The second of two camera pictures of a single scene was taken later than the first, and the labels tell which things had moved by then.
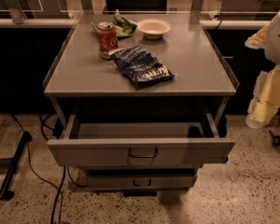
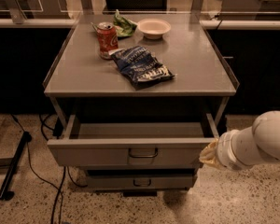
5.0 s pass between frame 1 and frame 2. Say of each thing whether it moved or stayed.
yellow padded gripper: moved
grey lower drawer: stayed
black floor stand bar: stayed
